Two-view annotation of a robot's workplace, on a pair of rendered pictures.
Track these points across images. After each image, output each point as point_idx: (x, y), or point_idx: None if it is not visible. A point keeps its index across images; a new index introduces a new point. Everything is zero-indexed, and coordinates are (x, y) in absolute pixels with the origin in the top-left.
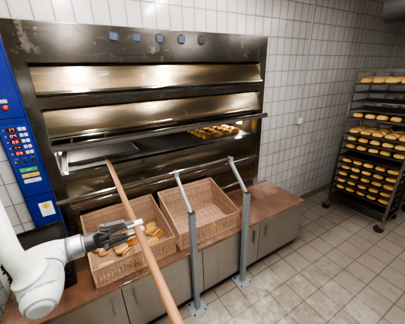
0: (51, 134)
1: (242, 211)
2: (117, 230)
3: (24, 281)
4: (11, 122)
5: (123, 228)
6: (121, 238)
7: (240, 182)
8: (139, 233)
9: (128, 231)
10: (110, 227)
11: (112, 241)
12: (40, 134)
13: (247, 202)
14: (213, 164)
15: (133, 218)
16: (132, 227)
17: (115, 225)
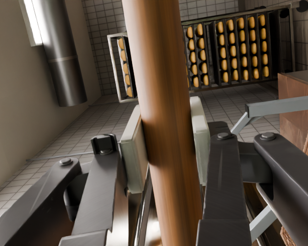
0: None
1: (301, 109)
2: (104, 185)
3: None
4: None
5: (117, 158)
6: (232, 161)
7: (231, 131)
8: (125, 22)
9: (198, 171)
10: (13, 234)
11: (236, 221)
12: None
13: (270, 103)
14: (200, 192)
15: (154, 197)
16: (168, 145)
17: (26, 201)
